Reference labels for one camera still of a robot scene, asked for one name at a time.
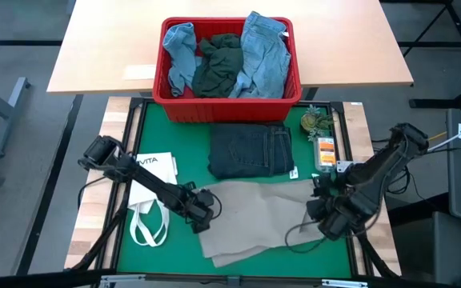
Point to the beige garment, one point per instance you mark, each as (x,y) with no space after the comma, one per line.
(254,216)

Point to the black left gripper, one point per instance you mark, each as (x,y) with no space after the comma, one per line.
(200,210)

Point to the light wooden desk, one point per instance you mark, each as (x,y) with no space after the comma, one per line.
(114,48)

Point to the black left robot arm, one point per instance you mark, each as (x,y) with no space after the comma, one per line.
(150,184)

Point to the light blue jeans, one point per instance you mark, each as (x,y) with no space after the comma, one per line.
(264,56)

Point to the black desk leg frame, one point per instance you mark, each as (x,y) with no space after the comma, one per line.
(434,102)

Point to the green table mat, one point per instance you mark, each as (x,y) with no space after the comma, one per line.
(182,132)

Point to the dark green garment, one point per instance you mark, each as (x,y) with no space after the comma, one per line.
(218,64)

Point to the light blue denim garment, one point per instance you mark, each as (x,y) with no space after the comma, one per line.
(180,52)

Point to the red plastic laundry basket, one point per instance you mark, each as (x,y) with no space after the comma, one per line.
(198,110)

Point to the grey cabinet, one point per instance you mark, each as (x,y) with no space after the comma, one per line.
(426,248)

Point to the dark blue denim jeans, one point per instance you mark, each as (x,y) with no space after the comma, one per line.
(250,150)

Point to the cream canvas tote bag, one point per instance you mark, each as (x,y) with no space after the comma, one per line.
(154,176)

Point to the white jeans price tag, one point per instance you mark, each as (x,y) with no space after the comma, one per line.
(293,173)

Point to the grey desk leg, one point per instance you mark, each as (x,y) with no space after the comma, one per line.
(10,112)

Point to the potted artificial succulent plant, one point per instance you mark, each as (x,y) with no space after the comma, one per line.
(312,122)

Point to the white crinkled packet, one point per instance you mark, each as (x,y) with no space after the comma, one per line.
(325,154)

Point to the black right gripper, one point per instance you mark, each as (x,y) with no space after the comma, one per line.
(336,218)

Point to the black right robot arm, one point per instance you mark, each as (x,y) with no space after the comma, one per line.
(382,168)

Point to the black aluminium table frame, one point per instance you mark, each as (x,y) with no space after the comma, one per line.
(353,264)

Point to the white paper strip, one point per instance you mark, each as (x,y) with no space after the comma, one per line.
(139,72)

